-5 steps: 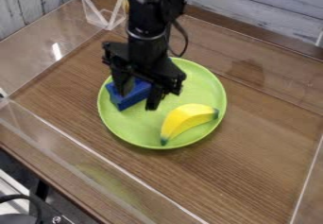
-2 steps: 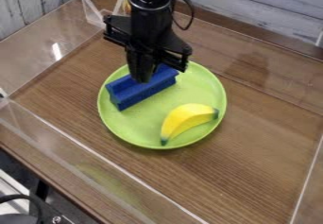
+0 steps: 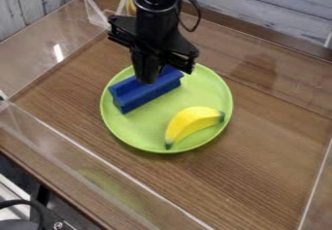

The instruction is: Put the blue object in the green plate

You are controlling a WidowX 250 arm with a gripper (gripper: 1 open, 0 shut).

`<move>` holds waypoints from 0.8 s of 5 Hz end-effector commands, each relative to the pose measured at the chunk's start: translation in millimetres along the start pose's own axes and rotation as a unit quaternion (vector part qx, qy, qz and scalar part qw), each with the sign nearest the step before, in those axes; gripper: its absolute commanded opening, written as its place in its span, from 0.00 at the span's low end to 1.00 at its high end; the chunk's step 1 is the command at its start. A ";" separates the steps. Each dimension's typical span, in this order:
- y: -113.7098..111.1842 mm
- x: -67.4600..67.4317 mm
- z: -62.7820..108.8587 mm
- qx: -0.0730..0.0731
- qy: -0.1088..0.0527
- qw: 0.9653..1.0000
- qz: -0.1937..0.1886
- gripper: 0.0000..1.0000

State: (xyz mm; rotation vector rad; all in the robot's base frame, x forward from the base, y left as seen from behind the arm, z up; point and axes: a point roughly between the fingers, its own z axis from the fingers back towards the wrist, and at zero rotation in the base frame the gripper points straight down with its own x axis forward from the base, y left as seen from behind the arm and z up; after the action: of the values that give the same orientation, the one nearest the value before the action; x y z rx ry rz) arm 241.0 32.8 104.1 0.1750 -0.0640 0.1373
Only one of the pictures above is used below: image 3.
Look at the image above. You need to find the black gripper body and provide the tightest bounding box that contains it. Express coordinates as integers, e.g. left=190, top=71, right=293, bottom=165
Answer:
left=107, top=16, right=199, bottom=74

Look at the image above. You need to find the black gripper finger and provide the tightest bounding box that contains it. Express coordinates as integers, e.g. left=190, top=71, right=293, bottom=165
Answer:
left=147, top=55, right=164, bottom=82
left=131, top=49, right=148, bottom=83

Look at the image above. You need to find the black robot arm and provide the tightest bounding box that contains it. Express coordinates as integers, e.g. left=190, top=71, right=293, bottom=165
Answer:
left=107, top=0, right=200, bottom=84

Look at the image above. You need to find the green round plate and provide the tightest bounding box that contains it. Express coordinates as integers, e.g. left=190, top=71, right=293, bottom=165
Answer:
left=100, top=64, right=232, bottom=153

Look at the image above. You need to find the yellow toy banana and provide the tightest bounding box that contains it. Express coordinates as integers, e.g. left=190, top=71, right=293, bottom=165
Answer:
left=164, top=106, right=226, bottom=149

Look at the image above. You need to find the black cable loop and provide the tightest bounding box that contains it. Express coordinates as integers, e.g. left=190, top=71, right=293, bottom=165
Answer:
left=178, top=0, right=202, bottom=34

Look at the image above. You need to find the clear acrylic corner bracket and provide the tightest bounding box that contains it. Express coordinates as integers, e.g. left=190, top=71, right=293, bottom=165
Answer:
left=82, top=0, right=127, bottom=30

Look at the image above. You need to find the clear acrylic front wall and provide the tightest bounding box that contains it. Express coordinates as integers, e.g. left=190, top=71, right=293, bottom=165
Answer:
left=0, top=101, right=212, bottom=230

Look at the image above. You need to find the black curved cable bottom-left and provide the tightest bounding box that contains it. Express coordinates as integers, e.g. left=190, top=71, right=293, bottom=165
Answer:
left=0, top=198, right=46, bottom=230

